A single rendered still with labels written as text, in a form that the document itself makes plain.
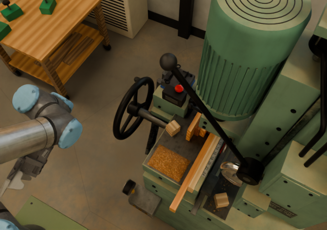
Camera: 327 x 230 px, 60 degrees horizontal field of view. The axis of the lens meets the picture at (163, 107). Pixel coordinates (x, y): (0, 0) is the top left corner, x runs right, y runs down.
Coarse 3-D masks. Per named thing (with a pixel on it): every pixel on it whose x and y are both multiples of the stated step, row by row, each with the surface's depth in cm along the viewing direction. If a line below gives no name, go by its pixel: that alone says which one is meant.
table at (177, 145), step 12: (156, 108) 111; (168, 120) 110; (180, 120) 105; (192, 120) 105; (180, 132) 103; (156, 144) 101; (168, 144) 101; (180, 144) 101; (192, 144) 101; (192, 156) 98; (144, 168) 99; (168, 180) 95; (180, 180) 94; (204, 180) 99
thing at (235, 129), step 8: (200, 120) 89; (216, 120) 86; (240, 120) 86; (248, 120) 86; (208, 128) 90; (224, 128) 85; (232, 128) 85; (240, 128) 85; (232, 136) 86; (240, 136) 84
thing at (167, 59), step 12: (168, 60) 53; (180, 72) 56; (192, 96) 59; (204, 108) 61; (228, 144) 67; (240, 156) 69; (240, 168) 72; (252, 168) 71; (264, 168) 72; (252, 180) 71
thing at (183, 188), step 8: (208, 136) 98; (208, 144) 96; (200, 152) 95; (200, 160) 93; (192, 168) 92; (192, 176) 91; (184, 184) 90; (184, 192) 88; (176, 200) 87; (176, 208) 86
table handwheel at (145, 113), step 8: (144, 80) 111; (152, 80) 118; (136, 88) 107; (152, 88) 123; (128, 96) 105; (136, 96) 112; (152, 96) 128; (120, 104) 105; (128, 104) 116; (136, 104) 115; (144, 104) 125; (120, 112) 105; (128, 112) 117; (136, 112) 115; (144, 112) 115; (120, 120) 106; (128, 120) 117; (136, 120) 129; (152, 120) 114; (160, 120) 113; (112, 128) 109; (136, 128) 128; (120, 136) 114; (128, 136) 123
